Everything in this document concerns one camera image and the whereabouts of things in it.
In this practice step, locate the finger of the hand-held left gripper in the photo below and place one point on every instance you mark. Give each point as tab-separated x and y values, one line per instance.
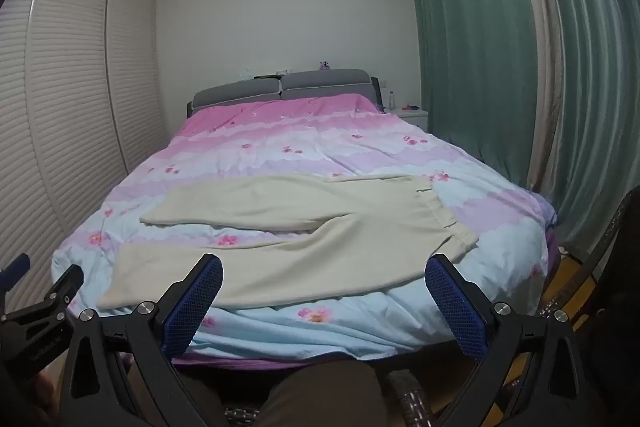
64	288
17	265

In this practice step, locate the white louvred wardrobe door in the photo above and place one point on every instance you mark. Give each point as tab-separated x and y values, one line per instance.
135	77
55	122

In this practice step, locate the green curtain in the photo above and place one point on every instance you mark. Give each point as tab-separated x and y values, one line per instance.
595	82
465	37

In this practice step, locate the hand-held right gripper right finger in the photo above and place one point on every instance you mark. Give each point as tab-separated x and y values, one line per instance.
455	307

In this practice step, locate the cream pants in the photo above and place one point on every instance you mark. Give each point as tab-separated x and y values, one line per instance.
310	252

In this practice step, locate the white nightstand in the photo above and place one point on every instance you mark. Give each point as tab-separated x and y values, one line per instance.
412	116

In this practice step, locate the floral pink and blue duvet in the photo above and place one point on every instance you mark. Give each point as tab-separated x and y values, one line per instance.
300	142

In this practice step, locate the flat black object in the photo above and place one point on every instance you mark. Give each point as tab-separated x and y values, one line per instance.
265	77

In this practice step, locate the purple bedsheet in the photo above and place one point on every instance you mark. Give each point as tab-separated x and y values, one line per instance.
280	357

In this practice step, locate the grey padded headboard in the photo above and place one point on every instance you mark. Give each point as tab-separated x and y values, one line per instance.
320	82

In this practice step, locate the beige curtain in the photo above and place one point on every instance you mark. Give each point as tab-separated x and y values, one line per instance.
542	57

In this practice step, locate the clear plastic bottle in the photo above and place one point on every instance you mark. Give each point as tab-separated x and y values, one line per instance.
391	101

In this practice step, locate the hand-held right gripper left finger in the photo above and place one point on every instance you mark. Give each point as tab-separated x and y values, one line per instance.
195	302

